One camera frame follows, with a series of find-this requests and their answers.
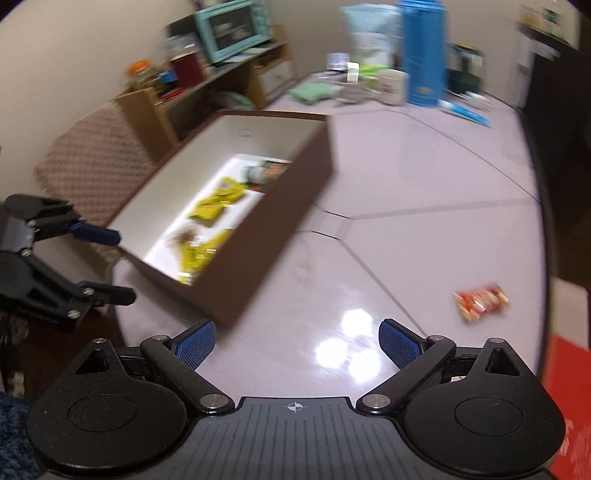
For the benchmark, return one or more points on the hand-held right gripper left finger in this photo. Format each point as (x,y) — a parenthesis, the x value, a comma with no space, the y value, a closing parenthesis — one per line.
(196,344)

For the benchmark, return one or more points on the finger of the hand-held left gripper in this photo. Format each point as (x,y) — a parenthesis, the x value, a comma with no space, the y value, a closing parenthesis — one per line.
(111,295)
(94,233)

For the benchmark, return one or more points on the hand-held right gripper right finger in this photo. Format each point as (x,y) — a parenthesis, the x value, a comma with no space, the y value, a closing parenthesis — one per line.
(399,344)

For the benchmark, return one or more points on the yellow snack packet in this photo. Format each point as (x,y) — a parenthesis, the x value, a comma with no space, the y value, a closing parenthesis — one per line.
(203,258)
(214,203)

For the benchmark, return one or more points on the red and gold snack packet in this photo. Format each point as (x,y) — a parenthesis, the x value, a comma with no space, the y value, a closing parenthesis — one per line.
(480,300)

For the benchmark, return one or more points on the brown cardboard box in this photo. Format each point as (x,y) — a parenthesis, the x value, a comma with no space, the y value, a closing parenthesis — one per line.
(286,207)

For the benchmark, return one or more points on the green product card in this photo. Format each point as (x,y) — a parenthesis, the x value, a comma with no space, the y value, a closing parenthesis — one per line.
(265,173)

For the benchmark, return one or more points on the quilted brown chair cushion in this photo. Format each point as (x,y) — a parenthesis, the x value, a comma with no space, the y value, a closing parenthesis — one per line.
(92,170)

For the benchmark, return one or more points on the wooden shelf unit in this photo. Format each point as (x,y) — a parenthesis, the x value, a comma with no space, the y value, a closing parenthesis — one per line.
(147,115)

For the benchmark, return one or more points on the blue shaggy rug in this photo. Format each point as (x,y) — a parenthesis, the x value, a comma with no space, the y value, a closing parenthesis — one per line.
(16,438)

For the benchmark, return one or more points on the jar with orange lid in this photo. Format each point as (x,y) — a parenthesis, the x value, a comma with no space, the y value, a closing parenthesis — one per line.
(143,74)

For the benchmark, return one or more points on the red cardboard box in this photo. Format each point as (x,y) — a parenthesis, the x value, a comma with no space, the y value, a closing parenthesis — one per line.
(570,369)

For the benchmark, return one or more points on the red tin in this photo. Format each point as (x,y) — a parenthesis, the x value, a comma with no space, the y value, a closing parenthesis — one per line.
(187,71)

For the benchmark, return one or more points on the blue toothpaste tube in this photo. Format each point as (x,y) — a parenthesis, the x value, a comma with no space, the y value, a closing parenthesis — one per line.
(464,111)

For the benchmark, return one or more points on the mint toaster oven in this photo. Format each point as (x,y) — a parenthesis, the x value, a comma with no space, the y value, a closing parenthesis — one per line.
(233,30)

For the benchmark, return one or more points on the white cartoon mug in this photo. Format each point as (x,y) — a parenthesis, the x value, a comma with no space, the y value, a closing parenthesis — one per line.
(395,87)

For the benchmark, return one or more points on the green towel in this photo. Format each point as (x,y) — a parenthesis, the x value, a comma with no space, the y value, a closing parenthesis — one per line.
(314,92)

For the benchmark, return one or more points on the white striped card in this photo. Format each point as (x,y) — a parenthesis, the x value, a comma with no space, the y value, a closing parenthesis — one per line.
(353,73)

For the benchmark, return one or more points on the green tissue pack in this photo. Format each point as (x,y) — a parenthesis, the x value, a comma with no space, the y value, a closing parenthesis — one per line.
(373,70)

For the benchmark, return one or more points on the black appliance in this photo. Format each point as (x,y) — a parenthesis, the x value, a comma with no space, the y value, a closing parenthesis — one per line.
(464,69)

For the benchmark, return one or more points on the blue thermos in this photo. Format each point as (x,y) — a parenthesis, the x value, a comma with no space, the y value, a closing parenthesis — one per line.
(424,55)

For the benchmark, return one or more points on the pale blue bag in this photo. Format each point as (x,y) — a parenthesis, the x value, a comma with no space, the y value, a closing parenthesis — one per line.
(369,37)

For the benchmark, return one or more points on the dark cabinet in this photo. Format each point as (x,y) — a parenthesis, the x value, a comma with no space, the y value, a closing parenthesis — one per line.
(558,74)

